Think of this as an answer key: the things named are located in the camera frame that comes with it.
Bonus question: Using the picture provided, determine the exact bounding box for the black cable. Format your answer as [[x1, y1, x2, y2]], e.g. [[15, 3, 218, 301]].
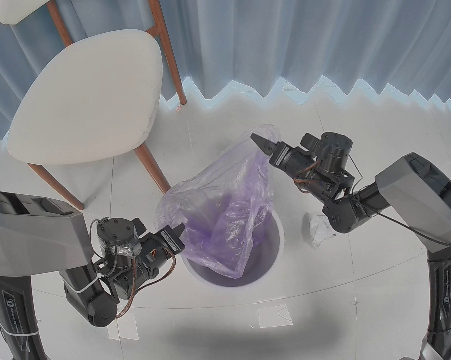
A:
[[346, 150, 451, 247]]

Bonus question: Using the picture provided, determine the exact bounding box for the white cushioned wooden chair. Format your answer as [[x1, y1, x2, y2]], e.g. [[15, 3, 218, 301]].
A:
[[0, 0, 188, 211]]

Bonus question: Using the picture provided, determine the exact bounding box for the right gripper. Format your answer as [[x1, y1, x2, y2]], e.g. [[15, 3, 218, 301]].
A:
[[269, 140, 318, 181]]

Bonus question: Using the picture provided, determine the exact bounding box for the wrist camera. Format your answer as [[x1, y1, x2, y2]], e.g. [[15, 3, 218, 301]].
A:
[[300, 133, 321, 153], [130, 217, 148, 241]]

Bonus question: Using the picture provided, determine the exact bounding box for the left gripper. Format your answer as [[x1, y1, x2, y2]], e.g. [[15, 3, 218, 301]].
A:
[[141, 227, 186, 273]]

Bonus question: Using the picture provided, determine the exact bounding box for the clear printed wrapper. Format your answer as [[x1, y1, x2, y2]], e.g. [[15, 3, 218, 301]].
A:
[[304, 212, 337, 250]]

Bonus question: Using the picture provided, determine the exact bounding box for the white trash bin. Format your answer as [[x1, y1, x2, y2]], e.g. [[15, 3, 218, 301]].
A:
[[180, 210, 286, 288]]

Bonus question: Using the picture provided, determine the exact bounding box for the purple plastic bag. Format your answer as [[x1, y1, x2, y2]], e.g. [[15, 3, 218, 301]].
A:
[[154, 124, 283, 280]]

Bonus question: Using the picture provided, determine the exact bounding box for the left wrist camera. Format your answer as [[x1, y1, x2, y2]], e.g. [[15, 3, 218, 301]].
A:
[[130, 217, 148, 241]]

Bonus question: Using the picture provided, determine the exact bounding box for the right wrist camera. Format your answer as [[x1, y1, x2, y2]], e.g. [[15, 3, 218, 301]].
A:
[[300, 133, 321, 153]]

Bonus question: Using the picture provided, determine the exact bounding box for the pale blue curtain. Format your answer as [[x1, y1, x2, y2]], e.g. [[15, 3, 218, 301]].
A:
[[0, 0, 451, 142]]

